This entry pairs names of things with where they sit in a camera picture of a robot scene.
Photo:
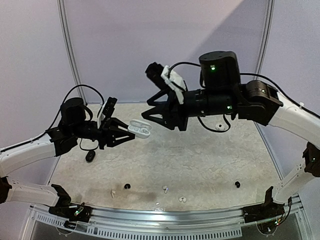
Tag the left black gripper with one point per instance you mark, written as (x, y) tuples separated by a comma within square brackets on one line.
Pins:
[(107, 133)]

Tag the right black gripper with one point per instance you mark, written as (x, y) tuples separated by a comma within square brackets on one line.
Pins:
[(175, 111)]

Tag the white oval charging case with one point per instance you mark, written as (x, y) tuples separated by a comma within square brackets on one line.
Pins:
[(135, 126)]

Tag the white round earbud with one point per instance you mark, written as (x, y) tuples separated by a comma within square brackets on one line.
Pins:
[(144, 130), (182, 199)]

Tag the white square charging case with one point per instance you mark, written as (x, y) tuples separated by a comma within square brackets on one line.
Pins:
[(220, 127)]

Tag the white stem earbud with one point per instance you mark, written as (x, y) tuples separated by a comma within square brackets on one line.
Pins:
[(113, 192), (165, 189)]

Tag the white round earbud front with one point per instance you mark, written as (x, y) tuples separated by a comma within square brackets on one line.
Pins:
[(182, 199)]

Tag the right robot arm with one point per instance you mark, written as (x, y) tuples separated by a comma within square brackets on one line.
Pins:
[(222, 93)]

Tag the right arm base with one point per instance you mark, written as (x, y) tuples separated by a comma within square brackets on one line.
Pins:
[(262, 211)]

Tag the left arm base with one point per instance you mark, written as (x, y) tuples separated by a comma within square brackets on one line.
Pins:
[(71, 211)]

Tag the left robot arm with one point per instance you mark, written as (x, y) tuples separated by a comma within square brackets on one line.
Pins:
[(73, 125)]

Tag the black oval charging case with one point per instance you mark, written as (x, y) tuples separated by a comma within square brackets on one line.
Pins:
[(90, 156)]

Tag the black earbud left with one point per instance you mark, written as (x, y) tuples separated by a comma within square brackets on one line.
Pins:
[(127, 186)]

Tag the black earbud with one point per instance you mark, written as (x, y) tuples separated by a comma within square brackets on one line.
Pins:
[(237, 184), (127, 186)]

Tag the black earbud right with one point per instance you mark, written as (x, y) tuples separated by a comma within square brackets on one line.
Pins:
[(237, 184)]

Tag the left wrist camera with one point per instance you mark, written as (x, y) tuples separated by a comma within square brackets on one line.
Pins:
[(106, 111)]

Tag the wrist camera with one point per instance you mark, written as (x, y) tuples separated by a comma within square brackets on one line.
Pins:
[(164, 80), (106, 111)]

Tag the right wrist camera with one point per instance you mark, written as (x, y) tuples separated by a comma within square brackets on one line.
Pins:
[(164, 80)]

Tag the aluminium front rail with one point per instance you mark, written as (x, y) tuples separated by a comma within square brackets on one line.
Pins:
[(121, 224)]

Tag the left aluminium frame post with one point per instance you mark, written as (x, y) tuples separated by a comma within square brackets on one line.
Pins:
[(61, 6)]

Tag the aluminium frame post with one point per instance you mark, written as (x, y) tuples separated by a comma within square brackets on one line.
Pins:
[(61, 6), (266, 30)]

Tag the right aluminium frame post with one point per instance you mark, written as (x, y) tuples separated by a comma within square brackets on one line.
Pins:
[(266, 30)]

